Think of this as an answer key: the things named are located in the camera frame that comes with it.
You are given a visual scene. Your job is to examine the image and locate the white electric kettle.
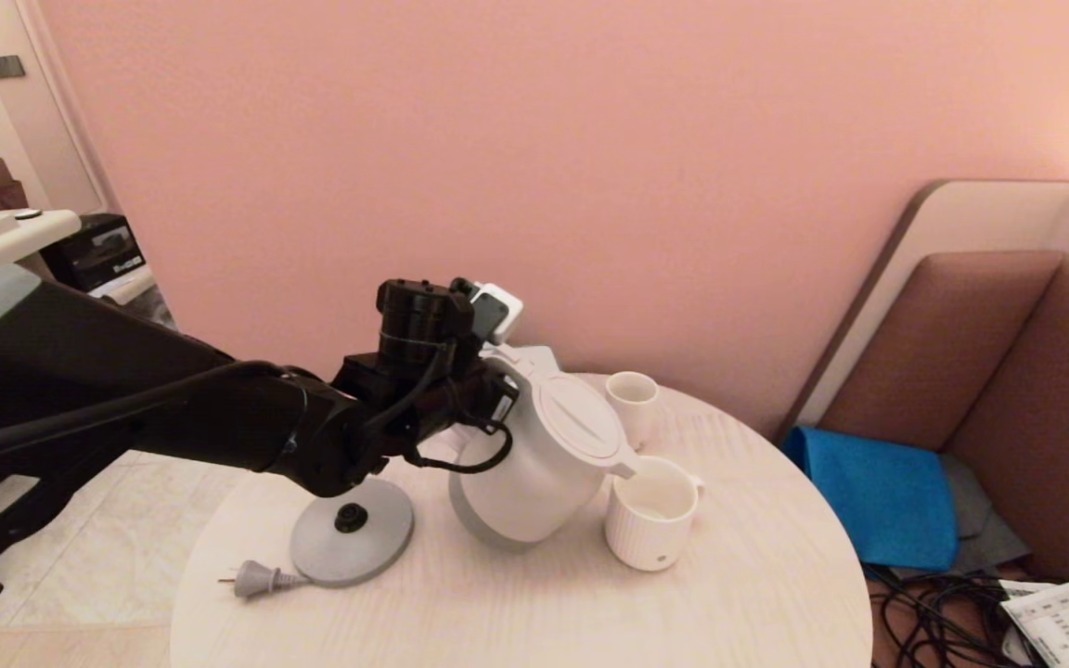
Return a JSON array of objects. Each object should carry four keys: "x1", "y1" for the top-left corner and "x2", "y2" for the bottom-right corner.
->
[{"x1": 449, "y1": 345, "x2": 642, "y2": 550}]

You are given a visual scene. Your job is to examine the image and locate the grey power plug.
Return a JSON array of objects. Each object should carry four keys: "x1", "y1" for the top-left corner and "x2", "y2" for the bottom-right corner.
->
[{"x1": 217, "y1": 561, "x2": 311, "y2": 599}]

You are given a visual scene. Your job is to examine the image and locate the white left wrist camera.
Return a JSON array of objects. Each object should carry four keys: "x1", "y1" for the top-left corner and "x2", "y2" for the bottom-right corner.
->
[{"x1": 470, "y1": 283, "x2": 524, "y2": 346}]

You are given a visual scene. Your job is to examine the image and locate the black box appliance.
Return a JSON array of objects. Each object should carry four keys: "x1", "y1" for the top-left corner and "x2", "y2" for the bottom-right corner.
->
[{"x1": 41, "y1": 214, "x2": 147, "y2": 293}]

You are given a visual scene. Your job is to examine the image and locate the blue folded cloth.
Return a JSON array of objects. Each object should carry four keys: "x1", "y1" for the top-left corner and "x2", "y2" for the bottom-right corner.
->
[{"x1": 780, "y1": 427, "x2": 956, "y2": 572}]

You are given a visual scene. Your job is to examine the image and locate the beige sofa back panel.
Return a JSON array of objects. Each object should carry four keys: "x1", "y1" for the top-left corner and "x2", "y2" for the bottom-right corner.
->
[{"x1": 776, "y1": 181, "x2": 1069, "y2": 437}]

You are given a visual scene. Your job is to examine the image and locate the black tangled cables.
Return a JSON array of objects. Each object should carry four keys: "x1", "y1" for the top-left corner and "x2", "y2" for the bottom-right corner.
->
[{"x1": 867, "y1": 568, "x2": 1069, "y2": 668}]

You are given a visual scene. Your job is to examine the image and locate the brown upholstered sofa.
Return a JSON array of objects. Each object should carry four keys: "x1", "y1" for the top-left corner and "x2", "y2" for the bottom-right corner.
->
[{"x1": 818, "y1": 252, "x2": 1069, "y2": 668}]

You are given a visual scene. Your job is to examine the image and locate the clear plastic bag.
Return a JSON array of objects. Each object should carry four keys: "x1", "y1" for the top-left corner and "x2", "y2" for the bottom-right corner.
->
[{"x1": 131, "y1": 288, "x2": 175, "y2": 328}]

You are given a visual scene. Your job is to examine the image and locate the printed paper sheet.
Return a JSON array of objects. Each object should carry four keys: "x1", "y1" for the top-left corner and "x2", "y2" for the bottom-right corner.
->
[{"x1": 998, "y1": 580, "x2": 1069, "y2": 668}]

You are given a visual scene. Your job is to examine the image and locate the grey folded cloth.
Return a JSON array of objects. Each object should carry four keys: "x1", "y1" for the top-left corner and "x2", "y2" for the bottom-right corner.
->
[{"x1": 938, "y1": 453, "x2": 1029, "y2": 578}]

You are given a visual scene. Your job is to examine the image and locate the white ribbed mug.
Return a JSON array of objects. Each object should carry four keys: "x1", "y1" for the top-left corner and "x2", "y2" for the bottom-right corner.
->
[{"x1": 604, "y1": 456, "x2": 704, "y2": 572}]

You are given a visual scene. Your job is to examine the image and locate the grey round kettle base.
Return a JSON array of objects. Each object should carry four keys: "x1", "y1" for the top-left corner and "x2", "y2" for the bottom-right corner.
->
[{"x1": 290, "y1": 477, "x2": 415, "y2": 588}]

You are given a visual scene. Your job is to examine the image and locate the small white stool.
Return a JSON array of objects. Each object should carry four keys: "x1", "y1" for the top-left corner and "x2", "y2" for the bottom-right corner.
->
[{"x1": 89, "y1": 269, "x2": 160, "y2": 316}]

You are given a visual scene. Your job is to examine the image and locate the white handleless cup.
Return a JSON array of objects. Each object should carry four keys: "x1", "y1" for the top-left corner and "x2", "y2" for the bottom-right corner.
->
[{"x1": 605, "y1": 371, "x2": 661, "y2": 451}]

